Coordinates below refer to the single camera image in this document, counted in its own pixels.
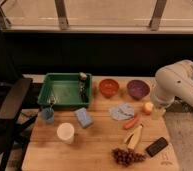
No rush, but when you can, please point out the black eraser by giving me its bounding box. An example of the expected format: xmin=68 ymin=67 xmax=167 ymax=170
xmin=146 ymin=137 xmax=168 ymax=157

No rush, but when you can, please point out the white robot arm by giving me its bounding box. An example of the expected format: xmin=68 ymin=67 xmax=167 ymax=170
xmin=151 ymin=60 xmax=193 ymax=120

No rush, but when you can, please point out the metal spoon in tray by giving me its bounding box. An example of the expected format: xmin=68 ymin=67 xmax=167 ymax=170
xmin=79 ymin=72 xmax=88 ymax=102

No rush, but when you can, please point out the green plastic tray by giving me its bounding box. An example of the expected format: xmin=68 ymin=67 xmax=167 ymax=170
xmin=38 ymin=73 xmax=92 ymax=108

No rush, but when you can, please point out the apple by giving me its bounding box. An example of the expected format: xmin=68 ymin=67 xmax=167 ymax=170
xmin=143 ymin=102 xmax=153 ymax=115

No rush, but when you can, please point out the orange carrot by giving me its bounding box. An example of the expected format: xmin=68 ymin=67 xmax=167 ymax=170
xmin=123 ymin=115 xmax=140 ymax=130

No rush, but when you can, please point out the purple bowl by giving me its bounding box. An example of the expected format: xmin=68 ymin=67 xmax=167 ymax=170
xmin=127 ymin=80 xmax=150 ymax=100

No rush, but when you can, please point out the blue crumpled cloth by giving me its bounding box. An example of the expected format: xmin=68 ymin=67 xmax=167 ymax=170
xmin=109 ymin=103 xmax=135 ymax=121

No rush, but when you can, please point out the yellow banana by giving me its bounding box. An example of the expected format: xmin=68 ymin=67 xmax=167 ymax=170
xmin=124 ymin=124 xmax=143 ymax=150

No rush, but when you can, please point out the wooden cutting board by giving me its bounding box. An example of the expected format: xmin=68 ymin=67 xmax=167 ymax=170
xmin=22 ymin=76 xmax=179 ymax=171

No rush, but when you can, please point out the orange bowl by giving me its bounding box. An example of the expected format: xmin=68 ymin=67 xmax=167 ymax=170
xmin=99 ymin=79 xmax=119 ymax=98

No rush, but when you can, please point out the bunch of dark grapes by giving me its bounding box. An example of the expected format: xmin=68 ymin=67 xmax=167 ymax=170
xmin=112 ymin=148 xmax=146 ymax=167

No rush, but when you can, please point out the blue sponge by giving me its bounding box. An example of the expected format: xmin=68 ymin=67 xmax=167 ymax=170
xmin=75 ymin=108 xmax=93 ymax=128

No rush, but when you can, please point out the white paper cup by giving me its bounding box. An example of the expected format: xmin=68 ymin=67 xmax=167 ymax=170
xmin=57 ymin=123 xmax=75 ymax=144

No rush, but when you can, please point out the metal fork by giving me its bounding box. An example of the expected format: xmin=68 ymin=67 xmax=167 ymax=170
xmin=48 ymin=95 xmax=56 ymax=108

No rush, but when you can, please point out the small blue cup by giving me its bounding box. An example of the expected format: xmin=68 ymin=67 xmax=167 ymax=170
xmin=41 ymin=107 xmax=54 ymax=124

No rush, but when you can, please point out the black office chair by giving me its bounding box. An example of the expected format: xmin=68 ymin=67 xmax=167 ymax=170
xmin=0 ymin=78 xmax=36 ymax=171

